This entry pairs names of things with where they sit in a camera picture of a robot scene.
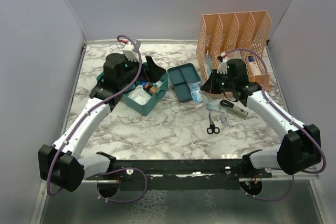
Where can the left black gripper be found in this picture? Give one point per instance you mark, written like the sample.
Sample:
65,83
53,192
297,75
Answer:
155,73

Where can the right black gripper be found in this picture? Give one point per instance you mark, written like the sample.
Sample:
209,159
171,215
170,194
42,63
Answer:
210,86

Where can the blue face mask packet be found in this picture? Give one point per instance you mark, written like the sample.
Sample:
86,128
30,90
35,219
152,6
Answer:
196,93

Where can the brown bottle orange cap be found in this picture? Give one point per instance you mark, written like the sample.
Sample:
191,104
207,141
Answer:
150,89

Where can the dark blue divided tray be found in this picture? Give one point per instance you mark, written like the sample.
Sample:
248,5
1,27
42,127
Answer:
180,77

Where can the white gauze packet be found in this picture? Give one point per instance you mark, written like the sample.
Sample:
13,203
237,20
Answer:
139,95

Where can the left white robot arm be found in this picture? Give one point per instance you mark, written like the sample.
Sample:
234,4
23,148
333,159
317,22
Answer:
60,164

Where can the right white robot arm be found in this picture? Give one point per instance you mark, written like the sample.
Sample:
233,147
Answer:
300,143

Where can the teal medicine kit box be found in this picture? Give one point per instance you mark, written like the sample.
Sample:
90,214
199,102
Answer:
162,86

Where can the white red medicine box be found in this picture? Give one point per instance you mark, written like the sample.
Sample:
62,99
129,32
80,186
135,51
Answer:
254,67

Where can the blue mask packet on table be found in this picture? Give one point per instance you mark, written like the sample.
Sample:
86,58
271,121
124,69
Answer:
216,107

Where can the blue item in rack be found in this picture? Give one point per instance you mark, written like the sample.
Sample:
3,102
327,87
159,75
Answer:
208,64

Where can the clear tape roll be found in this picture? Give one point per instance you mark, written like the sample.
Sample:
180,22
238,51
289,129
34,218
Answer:
224,120

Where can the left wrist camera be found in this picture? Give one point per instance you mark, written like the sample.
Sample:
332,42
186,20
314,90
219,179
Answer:
130,51

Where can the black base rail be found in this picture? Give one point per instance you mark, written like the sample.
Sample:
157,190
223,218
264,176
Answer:
180,174

